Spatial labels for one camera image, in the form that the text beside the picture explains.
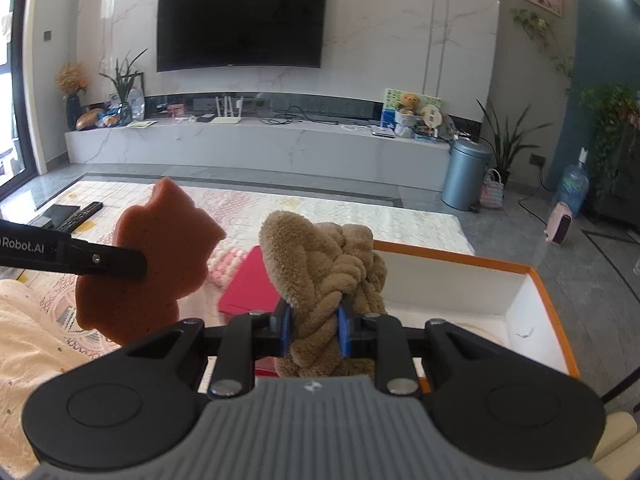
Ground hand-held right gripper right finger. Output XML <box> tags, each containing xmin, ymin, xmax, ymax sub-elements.
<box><xmin>336</xmin><ymin>304</ymin><xmax>502</xmax><ymax>396</ymax></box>

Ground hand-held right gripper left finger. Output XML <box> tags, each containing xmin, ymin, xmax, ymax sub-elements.
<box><xmin>122</xmin><ymin>302</ymin><xmax>294</xmax><ymax>401</ymax></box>

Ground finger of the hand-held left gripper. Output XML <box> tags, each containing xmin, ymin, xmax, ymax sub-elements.
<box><xmin>56</xmin><ymin>236</ymin><xmax>149</xmax><ymax>279</ymax></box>

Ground orange cat-shaped sponge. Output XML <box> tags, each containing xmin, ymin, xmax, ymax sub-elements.
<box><xmin>75</xmin><ymin>177</ymin><xmax>227</xmax><ymax>347</ymax></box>

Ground brown knotted plush towel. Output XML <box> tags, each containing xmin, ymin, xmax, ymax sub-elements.
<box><xmin>258</xmin><ymin>210</ymin><xmax>389</xmax><ymax>379</ymax></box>

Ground white and pink crochet toy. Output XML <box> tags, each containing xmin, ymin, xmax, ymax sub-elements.
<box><xmin>207</xmin><ymin>247</ymin><xmax>251</xmax><ymax>287</ymax></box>

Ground white box with orange rim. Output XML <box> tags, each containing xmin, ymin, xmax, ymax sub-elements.
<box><xmin>372</xmin><ymin>240</ymin><xmax>582</xmax><ymax>394</ymax></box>

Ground flat black box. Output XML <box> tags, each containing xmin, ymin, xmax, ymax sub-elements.
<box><xmin>37</xmin><ymin>204</ymin><xmax>83</xmax><ymax>231</ymax></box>

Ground black remote control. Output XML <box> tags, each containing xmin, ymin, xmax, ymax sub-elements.
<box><xmin>57</xmin><ymin>201</ymin><xmax>104</xmax><ymax>233</ymax></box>

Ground red notebook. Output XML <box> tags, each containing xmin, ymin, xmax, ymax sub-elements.
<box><xmin>218</xmin><ymin>246</ymin><xmax>284</xmax><ymax>376</ymax></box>

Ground cream dotted cloth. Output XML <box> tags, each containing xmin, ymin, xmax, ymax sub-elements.
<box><xmin>0</xmin><ymin>280</ymin><xmax>68</xmax><ymax>463</ymax></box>

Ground white lace tablecloth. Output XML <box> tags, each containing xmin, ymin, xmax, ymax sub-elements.
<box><xmin>0</xmin><ymin>175</ymin><xmax>476</xmax><ymax>411</ymax></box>

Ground orange glossy ornament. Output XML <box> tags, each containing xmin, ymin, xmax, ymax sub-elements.
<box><xmin>75</xmin><ymin>107</ymin><xmax>106</xmax><ymax>132</ymax></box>

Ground black-framed glass door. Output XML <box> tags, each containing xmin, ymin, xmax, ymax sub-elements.
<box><xmin>0</xmin><ymin>0</ymin><xmax>40</xmax><ymax>188</ymax></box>

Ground dried flowers in dark vase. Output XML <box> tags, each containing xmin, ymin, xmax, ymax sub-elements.
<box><xmin>54</xmin><ymin>61</ymin><xmax>91</xmax><ymax>117</ymax></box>

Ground green plant in glass vase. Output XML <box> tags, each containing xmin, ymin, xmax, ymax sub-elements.
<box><xmin>98</xmin><ymin>49</ymin><xmax>149</xmax><ymax>126</ymax></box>

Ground white marble television console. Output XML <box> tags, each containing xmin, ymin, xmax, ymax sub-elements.
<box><xmin>65</xmin><ymin>92</ymin><xmax>452</xmax><ymax>192</ymax></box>

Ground white router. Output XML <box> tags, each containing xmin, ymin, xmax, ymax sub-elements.
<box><xmin>209</xmin><ymin>95</ymin><xmax>246</xmax><ymax>125</ymax></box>

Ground grey-blue trash can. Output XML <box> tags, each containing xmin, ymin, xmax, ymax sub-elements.
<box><xmin>440</xmin><ymin>138</ymin><xmax>493</xmax><ymax>212</ymax></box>

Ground small pink woven basket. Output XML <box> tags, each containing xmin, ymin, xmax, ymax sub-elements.
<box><xmin>480</xmin><ymin>169</ymin><xmax>504</xmax><ymax>209</ymax></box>

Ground round white ornament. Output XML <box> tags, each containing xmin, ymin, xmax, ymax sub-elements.
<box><xmin>419</xmin><ymin>103</ymin><xmax>442</xmax><ymax>134</ymax></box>

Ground teddy bear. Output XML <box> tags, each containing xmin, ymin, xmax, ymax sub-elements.
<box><xmin>395</xmin><ymin>91</ymin><xmax>422</xmax><ymax>138</ymax></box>

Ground pink space heater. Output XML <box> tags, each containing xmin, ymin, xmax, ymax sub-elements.
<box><xmin>544</xmin><ymin>201</ymin><xmax>576</xmax><ymax>246</ymax></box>

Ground long-leaved potted plant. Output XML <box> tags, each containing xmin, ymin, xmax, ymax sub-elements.
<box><xmin>475</xmin><ymin>100</ymin><xmax>532</xmax><ymax>187</ymax></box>

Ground teddy bear toy set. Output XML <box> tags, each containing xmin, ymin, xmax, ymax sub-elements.
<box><xmin>384</xmin><ymin>88</ymin><xmax>443</xmax><ymax>128</ymax></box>

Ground blue water jug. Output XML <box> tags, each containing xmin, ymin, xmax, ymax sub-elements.
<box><xmin>555</xmin><ymin>147</ymin><xmax>591</xmax><ymax>218</ymax></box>

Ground bushy green plant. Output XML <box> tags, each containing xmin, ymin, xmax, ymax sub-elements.
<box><xmin>577</xmin><ymin>82</ymin><xmax>640</xmax><ymax>211</ymax></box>

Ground hanging vine plant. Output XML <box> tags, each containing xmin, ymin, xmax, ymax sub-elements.
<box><xmin>510</xmin><ymin>7</ymin><xmax>574</xmax><ymax>92</ymax></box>

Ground black cables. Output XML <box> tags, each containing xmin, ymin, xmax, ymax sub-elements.
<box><xmin>260</xmin><ymin>105</ymin><xmax>347</xmax><ymax>125</ymax></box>

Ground black wall television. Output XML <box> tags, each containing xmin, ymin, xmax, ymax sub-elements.
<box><xmin>156</xmin><ymin>0</ymin><xmax>329</xmax><ymax>73</ymax></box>

